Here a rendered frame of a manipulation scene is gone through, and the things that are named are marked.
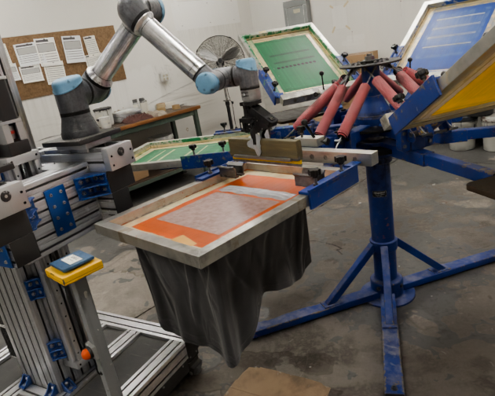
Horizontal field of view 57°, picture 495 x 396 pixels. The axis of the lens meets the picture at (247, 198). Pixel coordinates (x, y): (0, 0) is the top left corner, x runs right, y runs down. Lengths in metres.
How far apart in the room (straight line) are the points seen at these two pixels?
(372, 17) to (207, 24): 2.18
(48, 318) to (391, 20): 5.05
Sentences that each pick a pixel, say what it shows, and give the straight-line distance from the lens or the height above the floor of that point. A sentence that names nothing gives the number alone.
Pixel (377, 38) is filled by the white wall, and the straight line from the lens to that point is 6.15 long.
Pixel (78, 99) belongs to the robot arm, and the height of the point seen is 1.40.
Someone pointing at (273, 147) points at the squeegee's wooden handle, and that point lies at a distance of 1.73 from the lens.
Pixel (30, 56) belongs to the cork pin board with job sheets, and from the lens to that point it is 5.39.
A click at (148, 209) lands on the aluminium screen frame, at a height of 0.97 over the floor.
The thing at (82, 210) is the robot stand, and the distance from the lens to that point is 1.90.
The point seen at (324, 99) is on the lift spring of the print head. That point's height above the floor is 1.17.
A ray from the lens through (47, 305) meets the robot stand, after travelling 2.08.
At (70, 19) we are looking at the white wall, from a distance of 5.65.
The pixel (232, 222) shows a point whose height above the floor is 0.95.
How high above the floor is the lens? 1.50
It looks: 19 degrees down
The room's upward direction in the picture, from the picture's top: 10 degrees counter-clockwise
